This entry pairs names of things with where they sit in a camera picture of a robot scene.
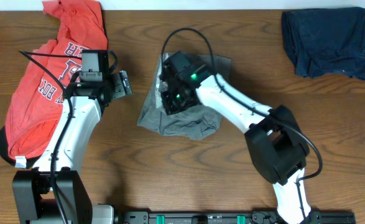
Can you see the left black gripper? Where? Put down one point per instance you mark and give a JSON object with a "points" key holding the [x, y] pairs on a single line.
{"points": [[123, 86]]}

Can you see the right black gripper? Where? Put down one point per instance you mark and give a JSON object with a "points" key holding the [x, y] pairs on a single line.
{"points": [[171, 107]]}

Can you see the grey shorts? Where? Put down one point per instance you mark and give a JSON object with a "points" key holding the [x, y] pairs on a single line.
{"points": [[196, 123]]}

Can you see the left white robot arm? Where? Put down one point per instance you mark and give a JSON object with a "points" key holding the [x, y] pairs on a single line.
{"points": [[52, 190]]}

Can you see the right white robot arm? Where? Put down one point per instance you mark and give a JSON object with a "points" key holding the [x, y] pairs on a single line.
{"points": [[279, 151]]}

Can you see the red printed t-shirt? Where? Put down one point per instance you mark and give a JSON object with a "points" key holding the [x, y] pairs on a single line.
{"points": [[36, 105]]}

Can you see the black garment under t-shirt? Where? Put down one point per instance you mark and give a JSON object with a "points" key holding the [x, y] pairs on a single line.
{"points": [[20, 161]]}

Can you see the folded navy garment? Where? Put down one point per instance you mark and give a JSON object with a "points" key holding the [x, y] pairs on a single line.
{"points": [[319, 41]]}

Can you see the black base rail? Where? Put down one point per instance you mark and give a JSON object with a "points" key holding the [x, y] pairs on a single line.
{"points": [[266, 217]]}

